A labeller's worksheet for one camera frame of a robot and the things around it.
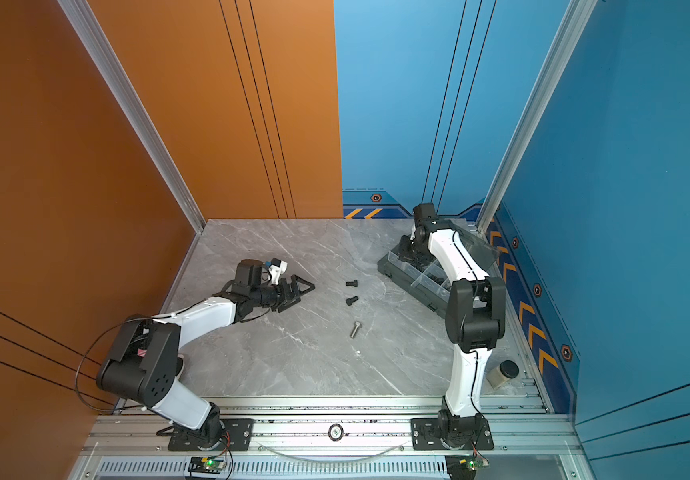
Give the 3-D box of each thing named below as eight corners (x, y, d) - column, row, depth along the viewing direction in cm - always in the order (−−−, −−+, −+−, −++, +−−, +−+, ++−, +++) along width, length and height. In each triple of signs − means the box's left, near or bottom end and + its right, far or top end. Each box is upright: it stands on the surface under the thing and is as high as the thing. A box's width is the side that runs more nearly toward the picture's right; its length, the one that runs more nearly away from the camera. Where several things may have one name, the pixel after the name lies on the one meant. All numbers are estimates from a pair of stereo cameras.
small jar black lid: (490, 390, 82) (504, 378, 74) (485, 372, 85) (498, 360, 77) (505, 389, 82) (521, 378, 74) (500, 372, 85) (515, 360, 77)
